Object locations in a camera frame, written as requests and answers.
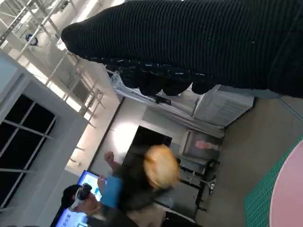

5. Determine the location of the grey glass-front cabinet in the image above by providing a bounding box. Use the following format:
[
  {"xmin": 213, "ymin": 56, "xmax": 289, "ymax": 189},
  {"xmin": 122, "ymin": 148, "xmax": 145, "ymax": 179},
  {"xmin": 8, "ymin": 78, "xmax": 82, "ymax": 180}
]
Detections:
[{"xmin": 183, "ymin": 130, "xmax": 224, "ymax": 163}]

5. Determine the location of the person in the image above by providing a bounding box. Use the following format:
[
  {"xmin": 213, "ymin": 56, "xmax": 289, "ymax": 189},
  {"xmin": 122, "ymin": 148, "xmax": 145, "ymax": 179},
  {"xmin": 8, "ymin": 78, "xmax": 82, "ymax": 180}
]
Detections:
[{"xmin": 61, "ymin": 151, "xmax": 166, "ymax": 227}]

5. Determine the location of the white vented cabinet on casters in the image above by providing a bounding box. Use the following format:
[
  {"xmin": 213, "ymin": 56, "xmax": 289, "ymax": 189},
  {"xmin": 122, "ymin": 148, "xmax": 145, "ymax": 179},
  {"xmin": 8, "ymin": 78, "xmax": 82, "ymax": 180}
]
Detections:
[{"xmin": 191, "ymin": 84, "xmax": 257, "ymax": 130}]

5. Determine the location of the black cabinet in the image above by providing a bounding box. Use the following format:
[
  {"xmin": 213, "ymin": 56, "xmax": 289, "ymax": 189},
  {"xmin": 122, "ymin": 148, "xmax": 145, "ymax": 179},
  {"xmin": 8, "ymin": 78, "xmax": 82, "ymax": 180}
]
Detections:
[{"xmin": 123, "ymin": 125, "xmax": 173, "ymax": 166}]

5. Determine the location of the pink bowl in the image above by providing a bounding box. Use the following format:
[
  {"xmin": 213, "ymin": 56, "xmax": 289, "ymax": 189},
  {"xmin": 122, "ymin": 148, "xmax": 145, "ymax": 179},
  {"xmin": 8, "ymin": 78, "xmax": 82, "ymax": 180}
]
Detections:
[{"xmin": 269, "ymin": 141, "xmax": 303, "ymax": 227}]

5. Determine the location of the dark window with white frame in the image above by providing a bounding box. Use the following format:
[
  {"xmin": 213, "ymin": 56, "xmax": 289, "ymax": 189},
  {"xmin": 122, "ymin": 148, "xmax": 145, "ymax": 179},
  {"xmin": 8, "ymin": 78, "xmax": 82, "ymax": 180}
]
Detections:
[{"xmin": 0, "ymin": 94, "xmax": 57, "ymax": 210}]

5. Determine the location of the green cutting mat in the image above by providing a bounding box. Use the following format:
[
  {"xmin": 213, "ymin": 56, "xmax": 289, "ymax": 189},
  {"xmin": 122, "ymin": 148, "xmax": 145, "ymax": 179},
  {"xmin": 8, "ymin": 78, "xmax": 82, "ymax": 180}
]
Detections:
[{"xmin": 243, "ymin": 136, "xmax": 303, "ymax": 227}]

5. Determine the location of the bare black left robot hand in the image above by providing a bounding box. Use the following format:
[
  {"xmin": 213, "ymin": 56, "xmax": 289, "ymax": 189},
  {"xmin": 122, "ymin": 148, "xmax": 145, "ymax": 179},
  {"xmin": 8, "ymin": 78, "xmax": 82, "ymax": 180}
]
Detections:
[{"xmin": 98, "ymin": 141, "xmax": 180, "ymax": 213}]

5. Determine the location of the blue-lit monitor screen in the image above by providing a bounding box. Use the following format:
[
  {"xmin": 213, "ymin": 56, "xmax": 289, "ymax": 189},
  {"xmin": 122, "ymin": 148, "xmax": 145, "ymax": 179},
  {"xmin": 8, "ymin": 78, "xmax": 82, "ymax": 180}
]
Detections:
[
  {"xmin": 51, "ymin": 208, "xmax": 89, "ymax": 227},
  {"xmin": 79, "ymin": 169, "xmax": 108, "ymax": 201}
]

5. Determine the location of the white VR headset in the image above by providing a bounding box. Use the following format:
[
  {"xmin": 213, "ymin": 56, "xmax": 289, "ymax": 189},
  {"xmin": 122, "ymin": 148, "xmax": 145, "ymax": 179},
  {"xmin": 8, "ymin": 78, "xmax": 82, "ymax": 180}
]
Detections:
[{"xmin": 70, "ymin": 184, "xmax": 92, "ymax": 210}]

